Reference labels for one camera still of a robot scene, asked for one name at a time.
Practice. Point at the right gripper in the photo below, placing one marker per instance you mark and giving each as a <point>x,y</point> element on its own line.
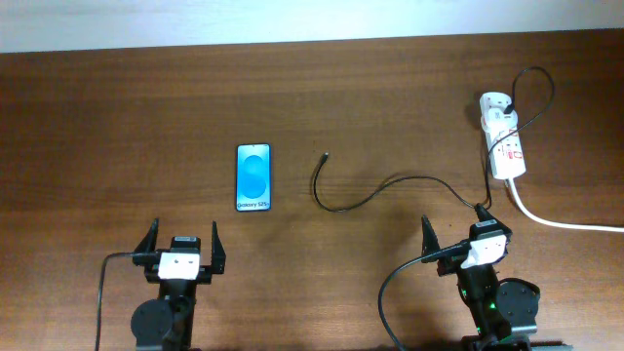
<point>431,242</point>

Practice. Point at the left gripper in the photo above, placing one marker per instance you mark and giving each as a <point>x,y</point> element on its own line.
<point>142,253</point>

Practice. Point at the blue Galaxy smartphone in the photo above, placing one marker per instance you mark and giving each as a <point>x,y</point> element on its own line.
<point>253,178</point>

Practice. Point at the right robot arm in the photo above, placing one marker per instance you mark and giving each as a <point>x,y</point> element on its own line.
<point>504,311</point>

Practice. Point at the white power strip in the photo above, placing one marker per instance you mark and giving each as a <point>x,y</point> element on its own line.
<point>506,156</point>

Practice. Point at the white USB wall charger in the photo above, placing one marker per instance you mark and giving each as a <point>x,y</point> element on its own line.
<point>495,120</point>

